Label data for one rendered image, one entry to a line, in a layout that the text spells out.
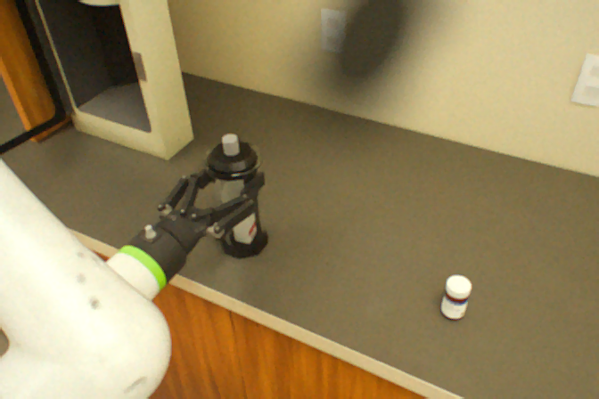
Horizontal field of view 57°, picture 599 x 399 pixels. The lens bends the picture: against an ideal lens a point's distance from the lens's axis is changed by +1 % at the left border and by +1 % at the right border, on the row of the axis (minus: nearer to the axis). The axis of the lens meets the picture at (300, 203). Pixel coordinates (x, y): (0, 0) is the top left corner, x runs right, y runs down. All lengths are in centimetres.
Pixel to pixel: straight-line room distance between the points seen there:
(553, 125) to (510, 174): 15
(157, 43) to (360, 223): 61
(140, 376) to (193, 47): 137
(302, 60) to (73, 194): 71
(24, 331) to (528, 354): 79
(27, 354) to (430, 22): 112
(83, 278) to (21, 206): 9
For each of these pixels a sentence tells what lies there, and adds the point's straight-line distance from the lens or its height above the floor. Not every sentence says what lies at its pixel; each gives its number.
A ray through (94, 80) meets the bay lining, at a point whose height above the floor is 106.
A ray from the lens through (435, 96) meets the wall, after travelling 148.
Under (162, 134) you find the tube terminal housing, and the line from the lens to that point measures 140.
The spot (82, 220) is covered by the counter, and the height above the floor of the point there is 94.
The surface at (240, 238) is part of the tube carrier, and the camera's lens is 111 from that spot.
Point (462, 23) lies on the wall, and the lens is 138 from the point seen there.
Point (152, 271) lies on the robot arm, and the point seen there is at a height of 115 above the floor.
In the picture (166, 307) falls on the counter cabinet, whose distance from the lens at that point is 135.
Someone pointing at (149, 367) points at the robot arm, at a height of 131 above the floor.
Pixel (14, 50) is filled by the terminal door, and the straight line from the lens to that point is 149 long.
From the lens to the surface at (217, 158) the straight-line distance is 101.
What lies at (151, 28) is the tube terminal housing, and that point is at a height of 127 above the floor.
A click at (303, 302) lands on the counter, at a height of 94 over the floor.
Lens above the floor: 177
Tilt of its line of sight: 41 degrees down
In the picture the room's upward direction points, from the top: 2 degrees counter-clockwise
